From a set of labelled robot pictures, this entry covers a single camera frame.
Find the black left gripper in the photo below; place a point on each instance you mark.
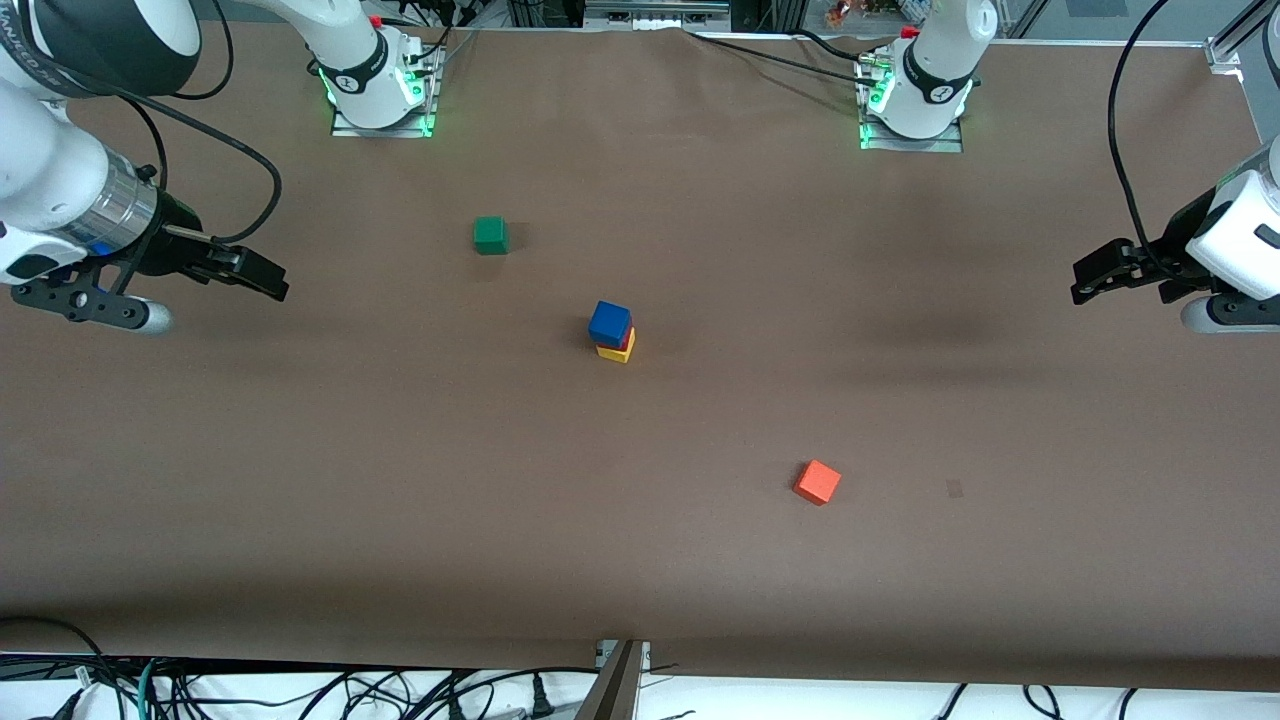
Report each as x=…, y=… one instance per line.
x=1178, y=246

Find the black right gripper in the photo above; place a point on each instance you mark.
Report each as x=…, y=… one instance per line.
x=172, y=243

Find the blue cube block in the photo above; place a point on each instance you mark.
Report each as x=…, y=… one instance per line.
x=609, y=322

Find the red cube block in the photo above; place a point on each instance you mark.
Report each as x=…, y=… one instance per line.
x=624, y=345

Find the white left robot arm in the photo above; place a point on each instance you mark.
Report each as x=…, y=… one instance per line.
x=940, y=60

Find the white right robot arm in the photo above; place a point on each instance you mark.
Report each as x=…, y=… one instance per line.
x=50, y=170

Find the green cube block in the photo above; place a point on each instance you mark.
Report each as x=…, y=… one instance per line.
x=490, y=235

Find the orange cube block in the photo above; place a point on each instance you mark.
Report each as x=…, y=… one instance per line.
x=817, y=482

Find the yellow cube block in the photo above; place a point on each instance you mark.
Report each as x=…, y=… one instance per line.
x=618, y=355

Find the brown table cover sheet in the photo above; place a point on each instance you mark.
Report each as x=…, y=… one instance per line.
x=640, y=560

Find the black power plug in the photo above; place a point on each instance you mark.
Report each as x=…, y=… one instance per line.
x=542, y=700

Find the brown support beam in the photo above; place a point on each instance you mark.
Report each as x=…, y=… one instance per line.
x=610, y=695

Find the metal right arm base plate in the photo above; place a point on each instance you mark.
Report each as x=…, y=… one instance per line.
x=345, y=128

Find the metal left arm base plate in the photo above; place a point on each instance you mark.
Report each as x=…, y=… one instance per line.
x=945, y=145

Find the aluminium frame profile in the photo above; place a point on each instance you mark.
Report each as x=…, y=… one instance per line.
x=1225, y=45

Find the silver metal rail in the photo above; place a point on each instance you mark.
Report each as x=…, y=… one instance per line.
x=655, y=12

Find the silver metal table bracket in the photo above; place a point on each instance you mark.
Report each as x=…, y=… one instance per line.
x=605, y=655

